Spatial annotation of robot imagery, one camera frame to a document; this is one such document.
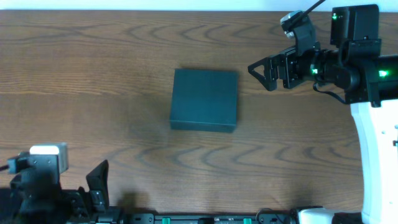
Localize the dark green box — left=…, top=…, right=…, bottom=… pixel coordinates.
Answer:
left=170, top=68, right=239, bottom=133

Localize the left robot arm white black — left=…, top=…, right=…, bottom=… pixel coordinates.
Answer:
left=1, top=152, right=125, bottom=223

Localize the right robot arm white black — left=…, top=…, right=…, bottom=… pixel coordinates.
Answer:
left=248, top=4, right=397, bottom=223

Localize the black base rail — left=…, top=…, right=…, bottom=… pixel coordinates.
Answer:
left=123, top=212, right=297, bottom=224

